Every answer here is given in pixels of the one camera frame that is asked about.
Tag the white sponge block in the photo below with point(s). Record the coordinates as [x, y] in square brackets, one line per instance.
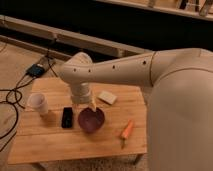
[107, 97]

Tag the white plastic cup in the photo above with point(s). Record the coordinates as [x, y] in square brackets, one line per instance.
[38, 102]

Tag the wooden table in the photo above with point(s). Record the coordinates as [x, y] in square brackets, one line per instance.
[42, 139]

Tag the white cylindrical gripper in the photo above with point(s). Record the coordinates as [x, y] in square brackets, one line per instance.
[81, 94]

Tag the black phone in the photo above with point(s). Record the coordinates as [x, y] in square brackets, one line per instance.
[67, 118]

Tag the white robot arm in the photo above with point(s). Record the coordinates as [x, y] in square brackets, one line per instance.
[179, 124]

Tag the purple bowl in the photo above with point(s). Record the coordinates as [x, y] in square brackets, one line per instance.
[90, 121]

